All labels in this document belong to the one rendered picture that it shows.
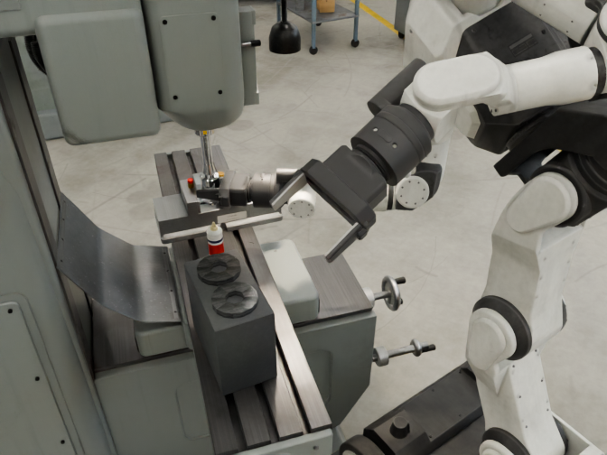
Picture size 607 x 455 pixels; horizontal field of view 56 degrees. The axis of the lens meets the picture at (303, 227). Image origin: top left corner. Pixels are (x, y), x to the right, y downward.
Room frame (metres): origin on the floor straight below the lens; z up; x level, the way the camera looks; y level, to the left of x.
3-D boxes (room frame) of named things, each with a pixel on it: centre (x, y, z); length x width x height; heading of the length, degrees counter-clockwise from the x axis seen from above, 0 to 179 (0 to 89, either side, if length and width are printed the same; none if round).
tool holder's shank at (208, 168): (1.21, 0.23, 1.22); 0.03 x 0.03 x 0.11
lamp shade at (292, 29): (1.30, 0.04, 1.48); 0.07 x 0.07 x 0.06
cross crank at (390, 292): (1.36, -0.25, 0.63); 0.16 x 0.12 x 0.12; 107
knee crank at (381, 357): (1.24, -0.32, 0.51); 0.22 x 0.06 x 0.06; 107
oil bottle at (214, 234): (1.19, 0.23, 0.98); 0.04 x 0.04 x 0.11
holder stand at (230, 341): (0.86, 0.15, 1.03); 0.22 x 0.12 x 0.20; 24
